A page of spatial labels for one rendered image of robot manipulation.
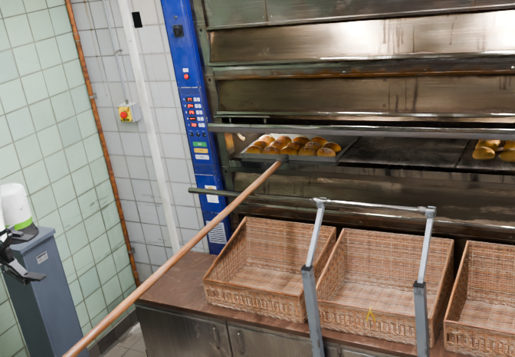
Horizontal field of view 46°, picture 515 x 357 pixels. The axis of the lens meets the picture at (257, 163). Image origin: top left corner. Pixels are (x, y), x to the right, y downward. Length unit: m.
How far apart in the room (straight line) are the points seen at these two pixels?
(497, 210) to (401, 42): 0.86
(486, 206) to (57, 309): 2.01
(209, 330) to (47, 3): 1.96
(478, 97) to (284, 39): 0.92
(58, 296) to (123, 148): 1.13
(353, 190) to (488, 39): 0.97
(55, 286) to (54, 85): 1.19
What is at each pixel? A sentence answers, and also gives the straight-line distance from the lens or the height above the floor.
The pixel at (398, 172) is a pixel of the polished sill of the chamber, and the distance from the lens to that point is 2.94.
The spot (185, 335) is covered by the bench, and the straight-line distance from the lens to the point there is 3.35.
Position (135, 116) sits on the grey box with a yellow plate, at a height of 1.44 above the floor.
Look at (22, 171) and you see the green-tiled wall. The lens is 3.46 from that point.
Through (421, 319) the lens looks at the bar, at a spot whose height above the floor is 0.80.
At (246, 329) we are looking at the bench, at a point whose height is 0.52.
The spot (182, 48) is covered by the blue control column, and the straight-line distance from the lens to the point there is 3.22.
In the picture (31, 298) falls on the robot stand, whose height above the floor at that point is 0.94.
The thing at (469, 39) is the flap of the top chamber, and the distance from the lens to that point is 2.67.
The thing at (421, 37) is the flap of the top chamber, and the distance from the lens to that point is 2.72.
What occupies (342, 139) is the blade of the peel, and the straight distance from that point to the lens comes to 3.36.
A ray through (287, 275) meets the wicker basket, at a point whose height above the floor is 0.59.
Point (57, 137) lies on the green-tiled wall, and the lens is 3.60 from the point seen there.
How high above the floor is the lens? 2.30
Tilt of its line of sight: 20 degrees down
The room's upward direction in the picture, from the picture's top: 9 degrees counter-clockwise
